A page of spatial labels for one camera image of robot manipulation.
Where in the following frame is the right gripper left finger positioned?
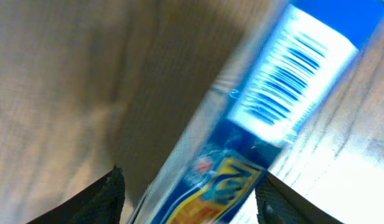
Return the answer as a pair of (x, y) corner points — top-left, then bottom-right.
(28, 166), (125, 224)

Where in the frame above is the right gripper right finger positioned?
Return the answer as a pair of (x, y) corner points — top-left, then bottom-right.
(255, 172), (342, 224)

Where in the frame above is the blue cooling patch box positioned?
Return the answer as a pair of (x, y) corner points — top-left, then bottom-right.
(130, 0), (384, 223)

